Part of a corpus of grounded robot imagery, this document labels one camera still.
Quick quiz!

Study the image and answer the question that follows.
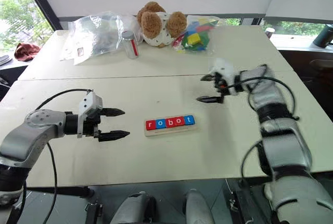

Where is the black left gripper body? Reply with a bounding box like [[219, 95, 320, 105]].
[[82, 115, 103, 139]]

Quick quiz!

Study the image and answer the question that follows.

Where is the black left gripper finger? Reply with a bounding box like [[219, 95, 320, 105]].
[[101, 107, 126, 118], [98, 130, 131, 142]]

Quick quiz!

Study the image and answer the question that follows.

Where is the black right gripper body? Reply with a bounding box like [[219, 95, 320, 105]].
[[214, 73, 233, 98]]

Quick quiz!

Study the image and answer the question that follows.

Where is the wooden letter tray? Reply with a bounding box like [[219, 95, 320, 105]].
[[143, 114, 198, 138]]

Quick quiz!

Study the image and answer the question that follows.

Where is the bag of colourful blocks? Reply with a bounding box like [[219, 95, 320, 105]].
[[171, 15, 221, 56]]

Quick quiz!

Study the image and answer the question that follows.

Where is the flat bag with red label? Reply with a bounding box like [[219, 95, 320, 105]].
[[59, 29, 97, 66]]

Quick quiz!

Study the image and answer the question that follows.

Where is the clear jar with grey lid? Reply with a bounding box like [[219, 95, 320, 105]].
[[121, 30, 140, 59]]

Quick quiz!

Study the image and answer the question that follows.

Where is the grey rounded shape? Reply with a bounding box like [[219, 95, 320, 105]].
[[110, 191, 157, 224], [185, 189, 215, 224]]

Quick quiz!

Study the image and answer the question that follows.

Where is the brown white teddy bear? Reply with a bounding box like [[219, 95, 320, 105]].
[[136, 1, 188, 49]]

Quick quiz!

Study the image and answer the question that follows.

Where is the clear crumpled plastic bag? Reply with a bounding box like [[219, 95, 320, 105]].
[[68, 11, 143, 56]]

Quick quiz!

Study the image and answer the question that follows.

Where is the dark red cloth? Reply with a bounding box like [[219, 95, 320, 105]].
[[13, 42, 41, 61]]

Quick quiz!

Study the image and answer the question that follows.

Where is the dark green cylinder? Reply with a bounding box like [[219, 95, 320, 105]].
[[313, 24, 333, 48]]

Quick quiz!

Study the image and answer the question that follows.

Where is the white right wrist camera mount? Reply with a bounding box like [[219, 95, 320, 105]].
[[209, 58, 241, 97]]

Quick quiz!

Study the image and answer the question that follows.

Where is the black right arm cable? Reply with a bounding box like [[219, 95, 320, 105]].
[[226, 63, 300, 183]]

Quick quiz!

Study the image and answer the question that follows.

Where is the black table frame bar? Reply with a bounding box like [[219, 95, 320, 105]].
[[25, 186, 95, 199]]

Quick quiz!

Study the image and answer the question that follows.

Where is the black metal bracket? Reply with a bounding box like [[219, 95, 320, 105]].
[[84, 202, 104, 224], [228, 192, 252, 224]]

